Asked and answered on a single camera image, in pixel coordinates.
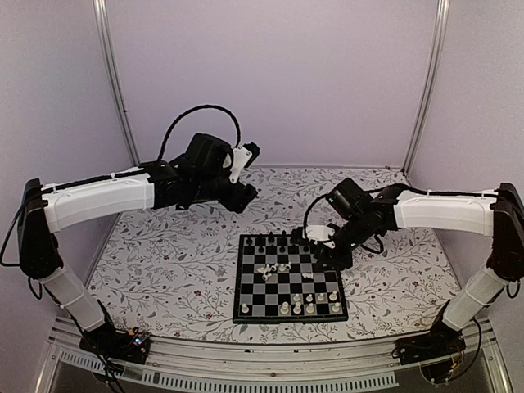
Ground white king piece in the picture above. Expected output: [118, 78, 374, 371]
[292, 294, 302, 314]

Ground floral patterned table mat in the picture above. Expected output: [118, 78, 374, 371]
[88, 168, 459, 344]

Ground white bishop piece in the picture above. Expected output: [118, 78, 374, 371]
[305, 303, 315, 314]

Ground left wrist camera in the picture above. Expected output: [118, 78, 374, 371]
[229, 142, 260, 183]

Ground front aluminium rail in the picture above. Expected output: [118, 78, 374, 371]
[35, 317, 517, 392]

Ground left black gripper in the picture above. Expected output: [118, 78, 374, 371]
[192, 174, 258, 213]

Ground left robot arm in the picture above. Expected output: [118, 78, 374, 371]
[1, 133, 260, 355]

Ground black pieces row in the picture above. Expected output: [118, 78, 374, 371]
[239, 232, 314, 255]

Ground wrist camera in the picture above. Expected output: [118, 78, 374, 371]
[229, 142, 260, 183]
[291, 224, 336, 249]

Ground black white chess board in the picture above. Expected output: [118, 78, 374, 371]
[233, 233, 349, 324]

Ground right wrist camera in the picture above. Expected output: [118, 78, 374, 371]
[291, 224, 336, 249]

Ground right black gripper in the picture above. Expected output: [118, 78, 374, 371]
[313, 214, 372, 273]

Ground aluminium frame post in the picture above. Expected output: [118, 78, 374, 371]
[93, 0, 140, 165]
[402, 0, 450, 176]

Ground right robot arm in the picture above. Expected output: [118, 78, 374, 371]
[301, 178, 523, 357]

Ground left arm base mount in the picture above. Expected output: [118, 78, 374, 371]
[79, 323, 151, 364]

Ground right aluminium frame post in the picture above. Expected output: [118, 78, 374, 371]
[402, 0, 450, 176]

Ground white queen piece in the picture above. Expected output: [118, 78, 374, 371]
[279, 302, 289, 315]

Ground left aluminium frame post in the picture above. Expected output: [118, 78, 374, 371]
[93, 0, 140, 165]

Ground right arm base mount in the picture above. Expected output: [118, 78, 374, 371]
[391, 327, 466, 365]

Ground white pieces pile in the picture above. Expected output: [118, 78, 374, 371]
[253, 263, 315, 284]

